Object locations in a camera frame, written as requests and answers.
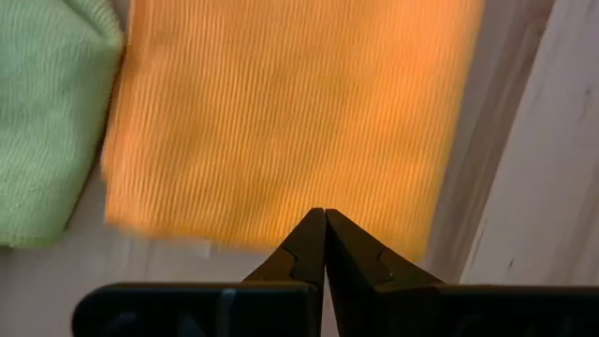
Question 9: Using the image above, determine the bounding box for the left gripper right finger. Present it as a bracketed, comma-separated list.
[326, 209, 599, 337]

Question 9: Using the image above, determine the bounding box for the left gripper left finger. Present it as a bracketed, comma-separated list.
[72, 208, 327, 337]

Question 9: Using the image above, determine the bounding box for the orange microfiber towel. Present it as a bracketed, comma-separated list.
[100, 0, 486, 262]

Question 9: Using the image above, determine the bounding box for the lime green microfiber towel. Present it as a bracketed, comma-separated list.
[0, 0, 124, 248]

